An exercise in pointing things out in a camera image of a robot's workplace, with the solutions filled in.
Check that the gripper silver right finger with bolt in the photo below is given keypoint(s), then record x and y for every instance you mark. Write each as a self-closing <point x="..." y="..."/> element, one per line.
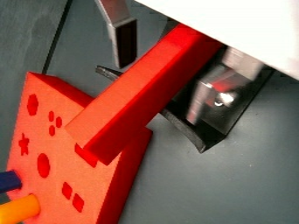
<point x="236" y="70"/>

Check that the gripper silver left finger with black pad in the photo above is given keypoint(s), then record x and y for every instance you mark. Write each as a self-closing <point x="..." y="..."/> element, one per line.
<point x="121" y="30"/>

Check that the red arch block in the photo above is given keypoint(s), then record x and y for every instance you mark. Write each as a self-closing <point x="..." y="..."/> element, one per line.
<point x="127" y="105"/>

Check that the black curved fixture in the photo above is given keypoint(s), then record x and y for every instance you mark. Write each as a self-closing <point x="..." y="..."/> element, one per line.
<point x="217" y="118"/>

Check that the red shape sorter block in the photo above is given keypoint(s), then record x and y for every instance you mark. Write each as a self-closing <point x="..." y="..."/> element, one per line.
<point x="78" y="190"/>

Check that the blue star peg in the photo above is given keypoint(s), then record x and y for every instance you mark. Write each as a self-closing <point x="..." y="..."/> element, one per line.
<point x="9" y="181"/>

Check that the yellow cylinder peg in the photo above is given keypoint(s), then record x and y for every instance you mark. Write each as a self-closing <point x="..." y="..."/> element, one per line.
<point x="20" y="209"/>

